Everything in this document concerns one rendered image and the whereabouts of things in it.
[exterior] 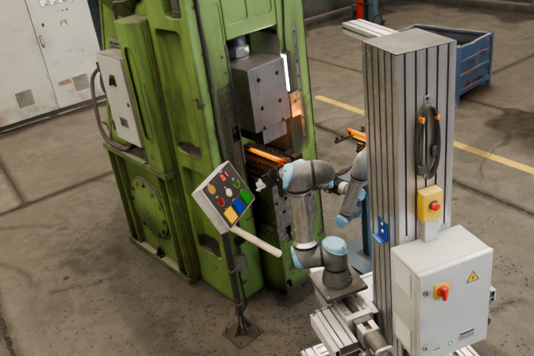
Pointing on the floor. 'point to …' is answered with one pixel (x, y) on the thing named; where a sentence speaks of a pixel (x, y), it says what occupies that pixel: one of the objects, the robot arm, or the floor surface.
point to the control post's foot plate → (251, 331)
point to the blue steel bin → (466, 56)
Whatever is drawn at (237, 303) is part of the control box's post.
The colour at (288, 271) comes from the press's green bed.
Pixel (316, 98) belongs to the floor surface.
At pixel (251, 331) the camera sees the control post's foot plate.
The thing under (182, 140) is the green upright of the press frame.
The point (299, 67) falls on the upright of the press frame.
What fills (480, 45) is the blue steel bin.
